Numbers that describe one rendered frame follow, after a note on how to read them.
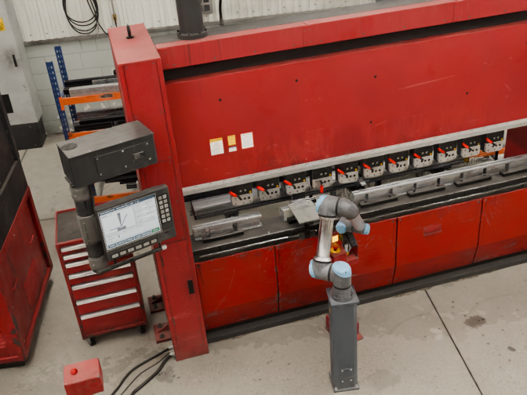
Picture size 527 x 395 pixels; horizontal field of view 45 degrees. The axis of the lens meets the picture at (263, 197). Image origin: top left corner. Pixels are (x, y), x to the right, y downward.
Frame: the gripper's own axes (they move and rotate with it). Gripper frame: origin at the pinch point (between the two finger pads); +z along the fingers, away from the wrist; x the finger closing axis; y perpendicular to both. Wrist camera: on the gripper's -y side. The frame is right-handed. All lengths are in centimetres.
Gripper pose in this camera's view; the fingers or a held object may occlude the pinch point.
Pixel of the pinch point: (347, 251)
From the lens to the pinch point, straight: 461.7
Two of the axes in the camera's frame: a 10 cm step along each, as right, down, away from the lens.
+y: -4.2, -5.0, 7.6
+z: 0.5, 8.2, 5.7
